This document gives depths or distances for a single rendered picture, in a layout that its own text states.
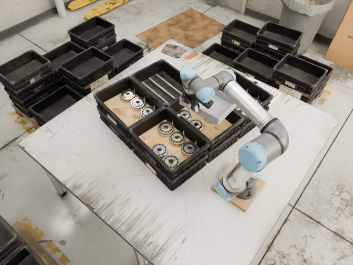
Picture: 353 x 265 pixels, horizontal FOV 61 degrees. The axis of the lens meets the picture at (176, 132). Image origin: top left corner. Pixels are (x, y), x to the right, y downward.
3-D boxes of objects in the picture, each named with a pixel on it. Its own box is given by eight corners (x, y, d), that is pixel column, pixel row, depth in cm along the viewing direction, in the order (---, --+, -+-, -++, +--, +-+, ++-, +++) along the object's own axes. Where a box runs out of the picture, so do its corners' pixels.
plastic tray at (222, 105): (236, 106, 178) (238, 100, 174) (217, 125, 167) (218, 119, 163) (199, 87, 188) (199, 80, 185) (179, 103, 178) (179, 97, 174)
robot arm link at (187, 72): (186, 80, 137) (175, 69, 141) (189, 93, 147) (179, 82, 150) (199, 70, 138) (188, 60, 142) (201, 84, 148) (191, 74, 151)
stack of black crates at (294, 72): (311, 105, 305) (328, 70, 271) (298, 122, 290) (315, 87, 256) (274, 88, 321) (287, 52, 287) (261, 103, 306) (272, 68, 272)
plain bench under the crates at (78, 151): (307, 171, 272) (341, 119, 218) (203, 338, 191) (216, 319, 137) (170, 93, 335) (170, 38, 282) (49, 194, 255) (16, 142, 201)
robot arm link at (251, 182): (261, 181, 169) (267, 168, 159) (244, 194, 165) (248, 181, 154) (247, 166, 176) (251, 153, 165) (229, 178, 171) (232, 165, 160)
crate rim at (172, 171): (210, 145, 175) (211, 143, 173) (172, 174, 162) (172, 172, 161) (166, 108, 194) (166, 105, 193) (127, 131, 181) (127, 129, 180)
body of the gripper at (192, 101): (189, 92, 167) (187, 79, 156) (203, 98, 164) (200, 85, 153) (182, 102, 165) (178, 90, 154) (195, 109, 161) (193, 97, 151)
